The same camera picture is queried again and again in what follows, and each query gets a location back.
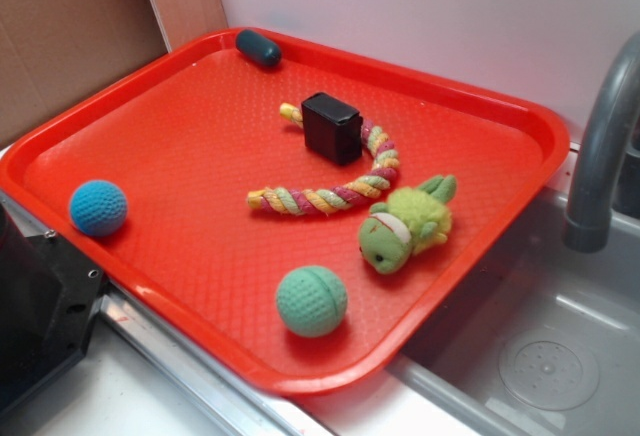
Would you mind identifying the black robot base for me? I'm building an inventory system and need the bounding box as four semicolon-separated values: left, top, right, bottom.
1;209;107;417

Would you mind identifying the green dimpled ball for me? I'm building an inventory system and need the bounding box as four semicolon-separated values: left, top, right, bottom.
276;266;348;338

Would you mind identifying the blue dimpled ball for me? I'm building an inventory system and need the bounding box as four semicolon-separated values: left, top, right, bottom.
69;180;128;237

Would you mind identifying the red plastic tray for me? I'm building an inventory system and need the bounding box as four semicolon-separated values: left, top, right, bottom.
1;30;569;395

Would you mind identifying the black rectangular box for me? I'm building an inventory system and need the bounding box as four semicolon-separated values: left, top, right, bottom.
301;92;363;166

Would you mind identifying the green plush fish toy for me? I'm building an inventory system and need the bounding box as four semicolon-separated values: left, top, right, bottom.
358;175;458;275

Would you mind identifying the dark teal capsule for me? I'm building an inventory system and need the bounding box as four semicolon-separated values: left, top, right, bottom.
235;29;282;67

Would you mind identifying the grey plastic sink basin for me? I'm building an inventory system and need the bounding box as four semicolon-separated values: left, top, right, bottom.
390;190;639;435

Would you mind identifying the grey sink faucet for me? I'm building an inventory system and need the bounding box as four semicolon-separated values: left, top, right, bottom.
563;33;639;253

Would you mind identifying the brown cardboard panel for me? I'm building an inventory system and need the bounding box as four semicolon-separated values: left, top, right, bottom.
1;0;227;147

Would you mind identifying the multicolour braided rope toy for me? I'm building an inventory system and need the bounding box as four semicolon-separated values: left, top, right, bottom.
246;119;400;217

